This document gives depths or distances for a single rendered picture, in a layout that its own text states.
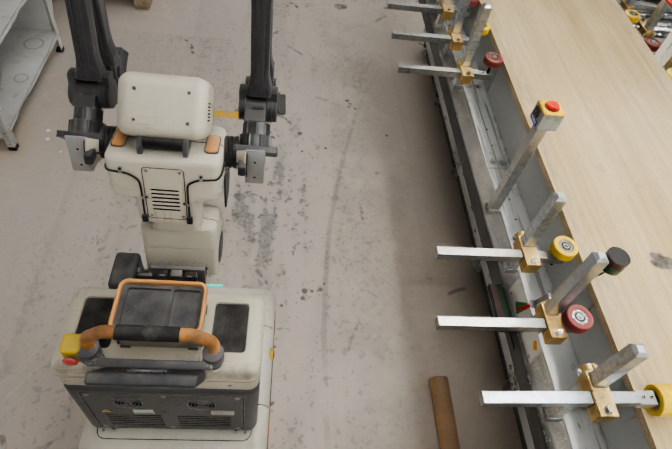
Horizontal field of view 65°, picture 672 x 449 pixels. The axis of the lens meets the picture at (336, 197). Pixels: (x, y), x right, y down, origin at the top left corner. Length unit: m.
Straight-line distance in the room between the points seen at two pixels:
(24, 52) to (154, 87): 2.40
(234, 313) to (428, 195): 1.72
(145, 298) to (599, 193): 1.55
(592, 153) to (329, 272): 1.27
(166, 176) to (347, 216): 1.59
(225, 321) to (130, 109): 0.63
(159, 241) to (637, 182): 1.69
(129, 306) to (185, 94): 0.57
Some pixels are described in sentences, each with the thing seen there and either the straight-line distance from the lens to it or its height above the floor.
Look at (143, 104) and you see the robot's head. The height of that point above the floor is 1.35.
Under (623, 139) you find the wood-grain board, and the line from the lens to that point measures 2.40.
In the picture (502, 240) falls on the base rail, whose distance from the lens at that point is 2.05.
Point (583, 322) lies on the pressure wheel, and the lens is 1.73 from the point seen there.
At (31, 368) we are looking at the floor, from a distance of 2.53.
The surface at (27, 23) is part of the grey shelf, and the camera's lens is 3.85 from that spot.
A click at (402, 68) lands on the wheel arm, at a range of 2.43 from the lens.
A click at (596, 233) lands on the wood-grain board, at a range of 1.97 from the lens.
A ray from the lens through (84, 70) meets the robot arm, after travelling 1.49.
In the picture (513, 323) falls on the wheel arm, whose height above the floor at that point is 0.86.
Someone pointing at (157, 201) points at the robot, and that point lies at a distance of 1.43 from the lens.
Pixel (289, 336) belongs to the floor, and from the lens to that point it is 2.43.
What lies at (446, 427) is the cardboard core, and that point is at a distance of 2.34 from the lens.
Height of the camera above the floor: 2.21
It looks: 50 degrees down
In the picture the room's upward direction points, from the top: 12 degrees clockwise
